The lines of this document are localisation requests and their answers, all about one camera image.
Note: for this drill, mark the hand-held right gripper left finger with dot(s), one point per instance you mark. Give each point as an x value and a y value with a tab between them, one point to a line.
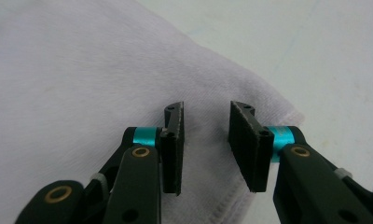
172	155

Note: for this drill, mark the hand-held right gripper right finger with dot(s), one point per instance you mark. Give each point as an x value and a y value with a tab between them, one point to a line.
250	155

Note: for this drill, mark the lilac printed towel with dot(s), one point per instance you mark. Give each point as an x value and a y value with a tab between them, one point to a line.
82	93

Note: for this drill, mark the white grid mat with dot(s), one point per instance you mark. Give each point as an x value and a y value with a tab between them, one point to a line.
330	62

